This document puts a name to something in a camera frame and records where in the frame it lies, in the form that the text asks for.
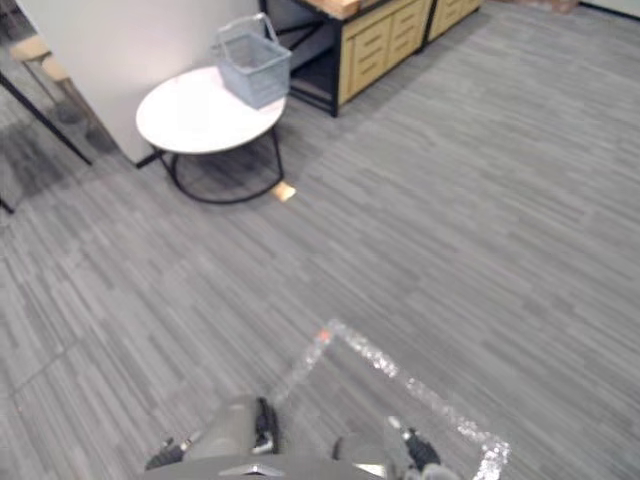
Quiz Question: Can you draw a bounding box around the robot grey torso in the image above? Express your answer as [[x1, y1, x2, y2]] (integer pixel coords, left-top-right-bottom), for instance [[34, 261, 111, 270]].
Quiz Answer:
[[143, 455, 389, 480]]

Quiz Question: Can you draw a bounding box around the wooden drawer cabinet black frame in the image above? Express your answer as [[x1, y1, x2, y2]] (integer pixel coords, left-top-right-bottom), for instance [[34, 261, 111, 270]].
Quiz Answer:
[[258, 0, 437, 119]]

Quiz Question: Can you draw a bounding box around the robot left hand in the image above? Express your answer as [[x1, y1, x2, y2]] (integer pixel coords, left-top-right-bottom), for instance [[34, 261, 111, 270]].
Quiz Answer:
[[145, 436, 201, 472]]

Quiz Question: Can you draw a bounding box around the small wooden drawer cabinet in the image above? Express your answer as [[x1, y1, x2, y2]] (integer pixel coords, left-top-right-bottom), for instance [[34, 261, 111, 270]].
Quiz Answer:
[[424, 0, 485, 44]]

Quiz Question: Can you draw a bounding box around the round white table black frame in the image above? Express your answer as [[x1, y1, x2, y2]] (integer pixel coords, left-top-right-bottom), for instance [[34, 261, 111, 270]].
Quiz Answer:
[[135, 66, 288, 205]]

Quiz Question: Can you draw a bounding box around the robot silver left leg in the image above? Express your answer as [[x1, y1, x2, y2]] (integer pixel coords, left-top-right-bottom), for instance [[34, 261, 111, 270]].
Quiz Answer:
[[192, 393, 280, 460]]

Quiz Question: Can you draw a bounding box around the grey plastic shopping basket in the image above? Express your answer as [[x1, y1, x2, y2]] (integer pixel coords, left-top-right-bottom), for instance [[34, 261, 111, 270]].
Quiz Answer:
[[209, 13, 293, 111]]

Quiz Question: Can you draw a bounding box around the wooden stool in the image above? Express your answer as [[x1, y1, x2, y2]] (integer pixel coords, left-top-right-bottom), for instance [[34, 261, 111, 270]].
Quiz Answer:
[[8, 35, 72, 85]]

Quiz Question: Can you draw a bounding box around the silver floor tape outline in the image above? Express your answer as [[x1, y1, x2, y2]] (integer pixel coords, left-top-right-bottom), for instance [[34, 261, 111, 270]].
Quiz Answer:
[[272, 318, 512, 480]]

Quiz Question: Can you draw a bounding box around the black metal frame bar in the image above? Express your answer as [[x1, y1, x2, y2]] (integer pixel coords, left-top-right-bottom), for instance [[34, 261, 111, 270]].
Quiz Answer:
[[0, 69, 94, 216]]

